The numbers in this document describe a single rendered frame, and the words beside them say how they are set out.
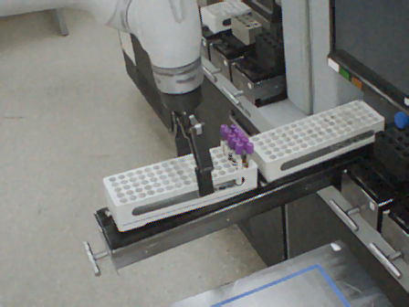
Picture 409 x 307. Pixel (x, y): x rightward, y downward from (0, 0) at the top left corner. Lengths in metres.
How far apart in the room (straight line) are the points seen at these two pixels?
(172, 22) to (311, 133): 0.45
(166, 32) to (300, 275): 0.47
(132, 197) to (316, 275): 0.38
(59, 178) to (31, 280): 0.61
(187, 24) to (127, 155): 1.85
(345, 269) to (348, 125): 0.38
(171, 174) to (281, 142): 0.25
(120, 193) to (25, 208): 1.56
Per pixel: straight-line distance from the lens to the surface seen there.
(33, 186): 2.86
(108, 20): 1.18
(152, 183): 1.24
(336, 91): 1.46
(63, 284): 2.36
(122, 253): 1.24
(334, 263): 1.13
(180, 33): 1.06
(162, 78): 1.11
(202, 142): 1.15
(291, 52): 1.60
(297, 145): 1.32
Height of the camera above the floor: 1.65
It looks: 40 degrees down
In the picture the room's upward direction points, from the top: 8 degrees counter-clockwise
